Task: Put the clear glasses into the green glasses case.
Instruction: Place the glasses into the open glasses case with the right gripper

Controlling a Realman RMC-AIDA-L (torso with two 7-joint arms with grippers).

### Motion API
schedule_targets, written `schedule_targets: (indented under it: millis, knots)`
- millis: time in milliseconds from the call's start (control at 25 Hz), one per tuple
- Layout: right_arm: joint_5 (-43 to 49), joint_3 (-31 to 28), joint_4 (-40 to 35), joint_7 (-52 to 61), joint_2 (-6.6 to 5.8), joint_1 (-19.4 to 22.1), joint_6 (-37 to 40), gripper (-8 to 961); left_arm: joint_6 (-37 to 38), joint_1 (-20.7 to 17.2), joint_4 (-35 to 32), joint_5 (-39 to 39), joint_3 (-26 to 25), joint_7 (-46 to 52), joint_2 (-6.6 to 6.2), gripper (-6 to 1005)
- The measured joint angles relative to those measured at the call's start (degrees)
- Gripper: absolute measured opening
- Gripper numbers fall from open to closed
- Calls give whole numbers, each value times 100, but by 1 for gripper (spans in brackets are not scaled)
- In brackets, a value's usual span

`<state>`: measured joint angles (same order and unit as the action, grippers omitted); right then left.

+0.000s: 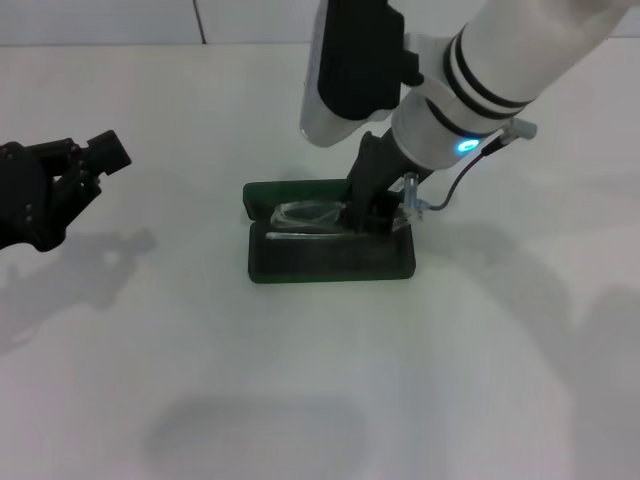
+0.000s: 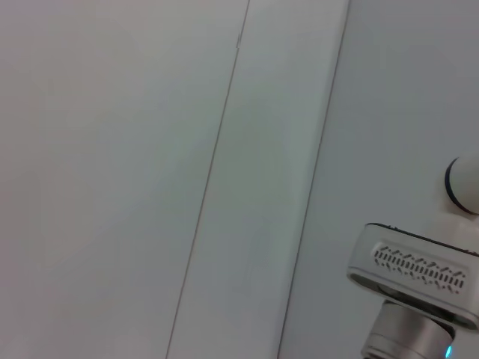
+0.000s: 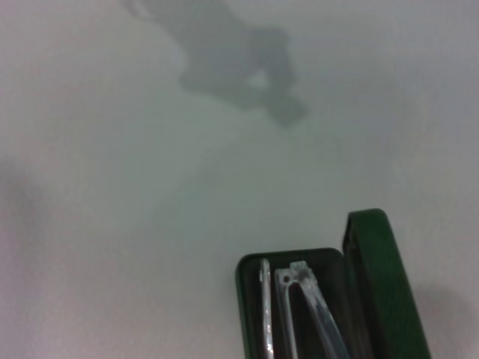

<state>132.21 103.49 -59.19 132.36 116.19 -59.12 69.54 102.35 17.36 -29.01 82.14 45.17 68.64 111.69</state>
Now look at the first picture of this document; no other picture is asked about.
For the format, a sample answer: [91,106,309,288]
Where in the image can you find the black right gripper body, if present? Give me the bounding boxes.
[343,132,434,235]

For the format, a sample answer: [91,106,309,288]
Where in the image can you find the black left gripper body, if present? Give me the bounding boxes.
[0,141,64,253]

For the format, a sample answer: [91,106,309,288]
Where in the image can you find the green glasses case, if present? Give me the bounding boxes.
[242,178,418,285]

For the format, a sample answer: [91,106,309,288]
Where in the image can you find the clear plastic glasses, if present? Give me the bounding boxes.
[269,199,416,242]

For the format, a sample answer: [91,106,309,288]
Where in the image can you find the silver right connector post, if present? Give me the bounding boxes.
[399,172,427,225]

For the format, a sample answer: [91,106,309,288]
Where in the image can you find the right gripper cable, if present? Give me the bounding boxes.
[424,117,539,214]

